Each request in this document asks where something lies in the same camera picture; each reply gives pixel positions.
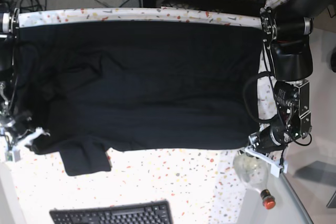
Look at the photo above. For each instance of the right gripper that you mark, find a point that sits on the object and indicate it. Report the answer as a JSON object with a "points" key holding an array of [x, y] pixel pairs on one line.
{"points": [[17, 125]]}

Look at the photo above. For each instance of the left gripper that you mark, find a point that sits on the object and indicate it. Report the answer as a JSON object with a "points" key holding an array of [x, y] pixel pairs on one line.
{"points": [[270, 139]]}

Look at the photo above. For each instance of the black t-shirt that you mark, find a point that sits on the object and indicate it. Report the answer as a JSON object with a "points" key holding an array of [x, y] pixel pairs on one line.
{"points": [[137, 86]]}

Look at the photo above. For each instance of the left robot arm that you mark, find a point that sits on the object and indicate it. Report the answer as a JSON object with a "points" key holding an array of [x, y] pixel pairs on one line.
{"points": [[288, 61]]}

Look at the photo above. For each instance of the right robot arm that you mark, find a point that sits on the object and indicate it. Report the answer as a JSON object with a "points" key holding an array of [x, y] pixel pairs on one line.
{"points": [[9, 49]]}

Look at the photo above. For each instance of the clear glass bottle red cap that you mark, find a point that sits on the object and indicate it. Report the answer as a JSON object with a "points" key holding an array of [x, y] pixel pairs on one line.
{"points": [[253, 173]]}

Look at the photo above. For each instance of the terrazzo pattern table cloth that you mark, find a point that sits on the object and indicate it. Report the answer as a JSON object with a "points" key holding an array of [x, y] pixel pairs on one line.
{"points": [[200, 185]]}

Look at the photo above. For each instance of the black keyboard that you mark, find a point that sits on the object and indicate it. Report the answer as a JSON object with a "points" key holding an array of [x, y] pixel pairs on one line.
{"points": [[152, 212]]}

